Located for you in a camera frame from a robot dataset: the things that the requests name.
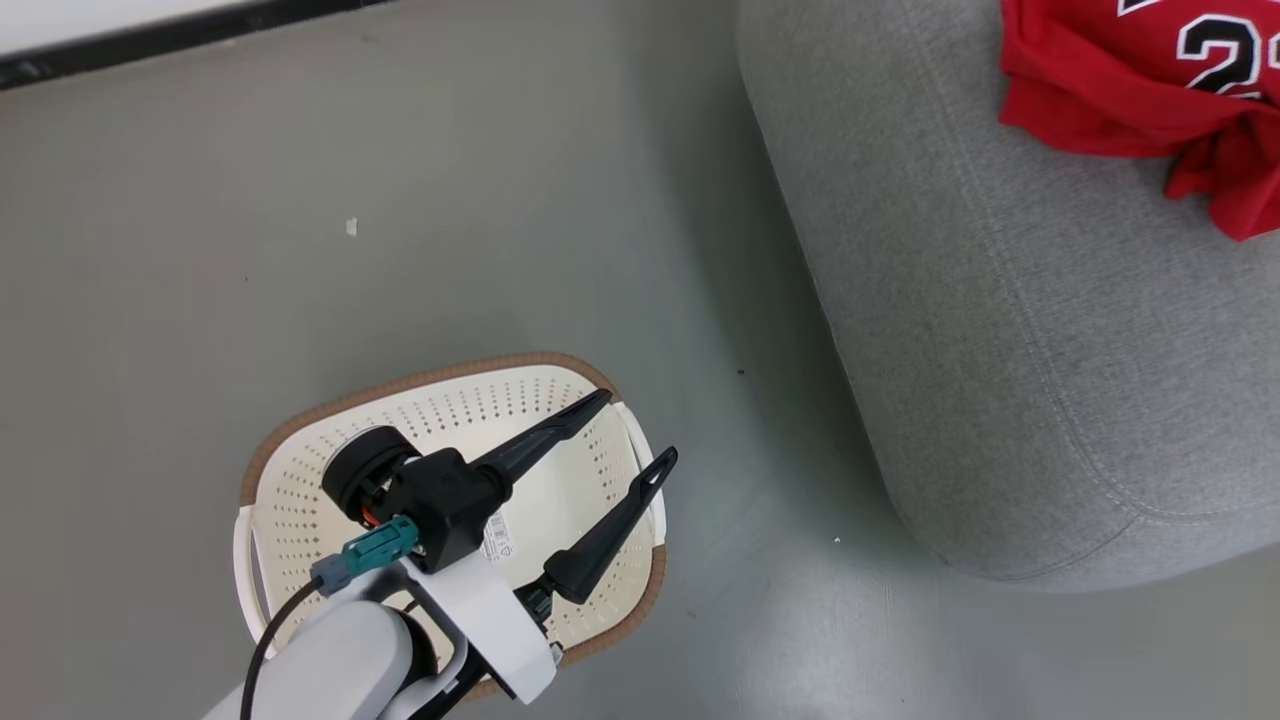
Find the white perforated laundry basket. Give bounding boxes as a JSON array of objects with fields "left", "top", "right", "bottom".
[{"left": 233, "top": 351, "right": 669, "bottom": 701}]

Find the teal cable connector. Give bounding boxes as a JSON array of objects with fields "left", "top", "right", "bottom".
[{"left": 310, "top": 515, "right": 421, "bottom": 598}]

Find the grey fabric sofa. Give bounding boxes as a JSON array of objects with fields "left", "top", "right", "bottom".
[{"left": 735, "top": 0, "right": 1280, "bottom": 593}]

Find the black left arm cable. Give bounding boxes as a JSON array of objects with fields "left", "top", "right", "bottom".
[{"left": 240, "top": 578, "right": 326, "bottom": 720}]

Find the black baseboard strip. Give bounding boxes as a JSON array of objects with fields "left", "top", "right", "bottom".
[{"left": 0, "top": 0, "right": 401, "bottom": 93}]

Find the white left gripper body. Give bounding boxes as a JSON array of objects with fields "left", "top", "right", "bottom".
[{"left": 400, "top": 550, "right": 564, "bottom": 705}]

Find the red Bulls basketball jersey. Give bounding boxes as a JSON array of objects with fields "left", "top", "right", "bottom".
[{"left": 998, "top": 0, "right": 1280, "bottom": 243}]

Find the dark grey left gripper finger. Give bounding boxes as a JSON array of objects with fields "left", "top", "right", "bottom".
[
  {"left": 472, "top": 389, "right": 614, "bottom": 493},
  {"left": 520, "top": 447, "right": 680, "bottom": 616}
]

